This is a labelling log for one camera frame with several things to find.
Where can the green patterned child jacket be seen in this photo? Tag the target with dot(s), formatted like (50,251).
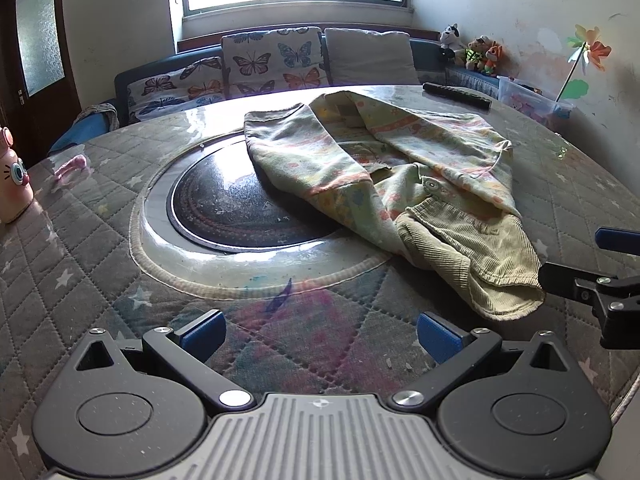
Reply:
(434,188)

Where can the pink cartoon water bottle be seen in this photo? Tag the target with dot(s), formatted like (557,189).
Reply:
(16,194)

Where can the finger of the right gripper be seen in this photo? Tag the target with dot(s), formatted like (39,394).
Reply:
(617,240)
(560,280)

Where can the clear plastic storage box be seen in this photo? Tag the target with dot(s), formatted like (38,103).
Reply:
(536,106)

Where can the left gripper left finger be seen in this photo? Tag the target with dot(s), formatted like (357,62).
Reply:
(181,355)

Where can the blue grey cloth on sofa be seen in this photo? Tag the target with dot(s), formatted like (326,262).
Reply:
(93,121)

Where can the blue sofa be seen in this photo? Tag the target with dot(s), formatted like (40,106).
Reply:
(430,60)

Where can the upright butterfly cushion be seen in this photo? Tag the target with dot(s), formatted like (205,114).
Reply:
(274,60)

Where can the dark wooden door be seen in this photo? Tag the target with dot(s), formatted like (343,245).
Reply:
(39,100)

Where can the small pink toy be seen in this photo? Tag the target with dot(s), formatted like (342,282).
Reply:
(78,162)

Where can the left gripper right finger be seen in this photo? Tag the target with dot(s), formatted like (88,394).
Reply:
(458,355)

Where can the colourful paper pinwheel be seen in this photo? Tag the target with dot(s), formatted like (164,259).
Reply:
(589,53)

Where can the plain beige cushion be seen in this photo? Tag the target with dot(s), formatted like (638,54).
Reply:
(359,56)

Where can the brown plush toy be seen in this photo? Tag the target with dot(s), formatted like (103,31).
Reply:
(475,53)

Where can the black remote control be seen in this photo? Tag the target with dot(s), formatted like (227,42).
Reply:
(457,95)

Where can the black white plush cow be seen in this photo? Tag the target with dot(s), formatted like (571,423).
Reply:
(450,39)

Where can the orange plush toy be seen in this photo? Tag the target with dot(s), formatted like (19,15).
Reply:
(492,59)

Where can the grey quilted table cover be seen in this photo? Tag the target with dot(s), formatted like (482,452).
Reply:
(332,317)

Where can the lying butterfly cushion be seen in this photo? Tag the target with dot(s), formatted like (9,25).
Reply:
(199,83)

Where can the round black induction hob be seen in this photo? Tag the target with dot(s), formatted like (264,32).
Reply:
(224,202)

